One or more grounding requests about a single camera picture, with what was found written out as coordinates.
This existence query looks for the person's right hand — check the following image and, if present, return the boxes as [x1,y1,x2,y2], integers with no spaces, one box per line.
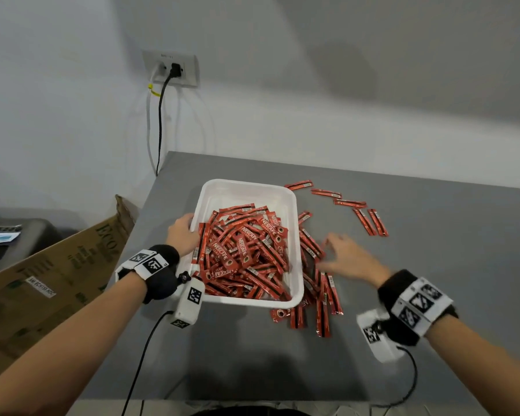
[316,232,393,289]

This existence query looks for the brown cardboard box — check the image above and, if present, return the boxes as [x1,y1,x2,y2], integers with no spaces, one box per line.
[0,194,139,388]

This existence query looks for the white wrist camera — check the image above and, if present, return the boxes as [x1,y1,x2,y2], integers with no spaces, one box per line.
[356,308,406,363]
[170,272,206,330]

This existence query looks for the white power cable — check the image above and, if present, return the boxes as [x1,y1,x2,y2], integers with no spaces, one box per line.
[146,66,165,174]

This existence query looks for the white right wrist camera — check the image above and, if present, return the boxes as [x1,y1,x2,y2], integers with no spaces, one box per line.
[356,308,406,363]

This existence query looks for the person's left forearm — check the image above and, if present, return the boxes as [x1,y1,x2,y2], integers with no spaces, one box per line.
[0,272,148,416]

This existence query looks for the person's right forearm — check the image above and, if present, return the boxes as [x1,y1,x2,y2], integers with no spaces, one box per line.
[424,314,520,416]

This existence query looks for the dark grey printer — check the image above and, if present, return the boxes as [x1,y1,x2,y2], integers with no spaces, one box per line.
[0,218,61,280]

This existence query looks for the black left wristband with markers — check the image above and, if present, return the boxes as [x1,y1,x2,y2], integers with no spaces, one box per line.
[114,244,181,304]

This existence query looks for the black wristband with markers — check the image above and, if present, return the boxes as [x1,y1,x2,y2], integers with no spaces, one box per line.
[377,269,459,347]
[114,244,181,304]

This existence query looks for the black right wristband with markers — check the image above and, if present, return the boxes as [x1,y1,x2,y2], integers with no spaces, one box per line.
[377,269,459,347]

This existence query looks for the black power cable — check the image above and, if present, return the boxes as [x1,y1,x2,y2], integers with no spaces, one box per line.
[155,75,174,177]

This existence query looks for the black right camera cable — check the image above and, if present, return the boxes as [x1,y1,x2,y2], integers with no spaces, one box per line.
[370,345,418,408]

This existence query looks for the person's left hand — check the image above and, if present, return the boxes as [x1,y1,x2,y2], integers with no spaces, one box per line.
[165,213,200,258]

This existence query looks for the grey wall socket plate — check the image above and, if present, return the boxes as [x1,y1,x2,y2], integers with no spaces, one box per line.
[142,50,200,88]

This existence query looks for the white plastic tray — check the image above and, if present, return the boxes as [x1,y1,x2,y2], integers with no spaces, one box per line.
[175,179,305,310]

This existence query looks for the black left camera cable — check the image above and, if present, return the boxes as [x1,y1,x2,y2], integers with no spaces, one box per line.
[121,310,174,416]

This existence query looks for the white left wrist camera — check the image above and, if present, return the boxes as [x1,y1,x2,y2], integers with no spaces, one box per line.
[170,272,206,330]

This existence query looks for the black camera cable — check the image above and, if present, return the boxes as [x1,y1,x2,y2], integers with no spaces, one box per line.
[121,310,174,416]
[370,345,418,408]

